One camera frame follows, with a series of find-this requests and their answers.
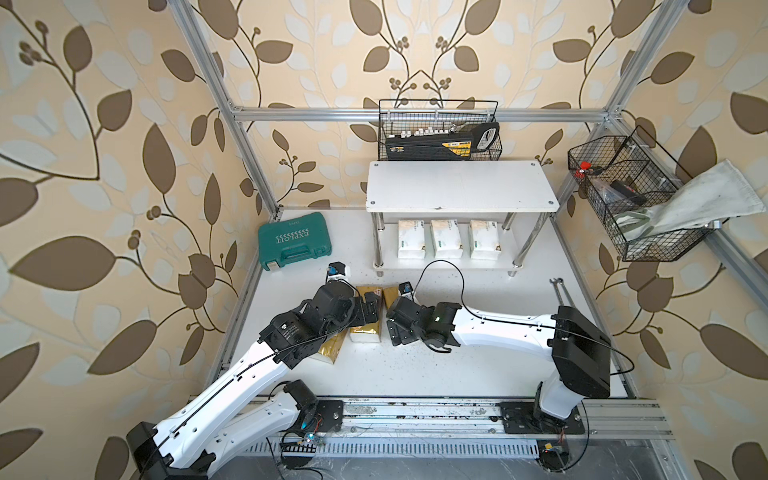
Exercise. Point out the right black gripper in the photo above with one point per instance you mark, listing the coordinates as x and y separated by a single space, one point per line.
402 335

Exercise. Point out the silver wrench right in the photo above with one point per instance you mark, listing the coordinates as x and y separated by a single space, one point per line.
561 285

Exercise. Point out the white cloth rag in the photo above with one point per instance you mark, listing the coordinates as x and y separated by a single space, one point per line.
720 192

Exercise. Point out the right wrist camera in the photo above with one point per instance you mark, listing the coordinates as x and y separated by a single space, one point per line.
405 289

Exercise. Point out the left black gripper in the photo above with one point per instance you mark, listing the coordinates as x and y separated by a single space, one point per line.
362 316

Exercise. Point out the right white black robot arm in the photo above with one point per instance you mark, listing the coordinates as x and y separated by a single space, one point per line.
578 349

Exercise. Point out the silver wrench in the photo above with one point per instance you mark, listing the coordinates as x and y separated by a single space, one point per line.
561 285
555 282

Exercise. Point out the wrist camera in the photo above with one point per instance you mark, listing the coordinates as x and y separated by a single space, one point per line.
336 271
405 289

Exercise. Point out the black wire basket right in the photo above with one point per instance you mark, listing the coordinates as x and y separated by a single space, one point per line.
631 180

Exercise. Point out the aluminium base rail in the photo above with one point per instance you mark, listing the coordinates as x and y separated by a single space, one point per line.
411 428

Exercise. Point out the black yellow tool box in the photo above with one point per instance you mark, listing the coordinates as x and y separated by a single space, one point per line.
468 143

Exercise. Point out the white two-tier shelf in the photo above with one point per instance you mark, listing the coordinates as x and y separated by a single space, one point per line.
516 194

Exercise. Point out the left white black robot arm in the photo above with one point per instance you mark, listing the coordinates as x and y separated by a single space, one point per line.
240 384

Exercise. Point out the white tissue pack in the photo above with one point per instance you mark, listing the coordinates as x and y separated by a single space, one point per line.
411 240
447 240
484 240

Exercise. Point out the red handled tool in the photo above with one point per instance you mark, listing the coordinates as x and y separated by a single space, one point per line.
586 169

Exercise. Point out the black wire basket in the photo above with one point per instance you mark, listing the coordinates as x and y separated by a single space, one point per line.
631 180
398 115

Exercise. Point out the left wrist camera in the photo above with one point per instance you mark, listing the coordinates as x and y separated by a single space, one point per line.
336 271

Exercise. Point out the green plastic tool case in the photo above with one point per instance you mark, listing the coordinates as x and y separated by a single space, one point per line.
292 241

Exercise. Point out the black wire basket rear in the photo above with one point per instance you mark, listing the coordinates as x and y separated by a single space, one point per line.
398 115

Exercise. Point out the gold tissue pack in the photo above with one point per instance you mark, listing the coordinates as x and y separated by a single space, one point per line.
371 332
390 295
330 349

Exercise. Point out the silver wrench left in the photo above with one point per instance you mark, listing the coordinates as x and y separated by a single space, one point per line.
555 282

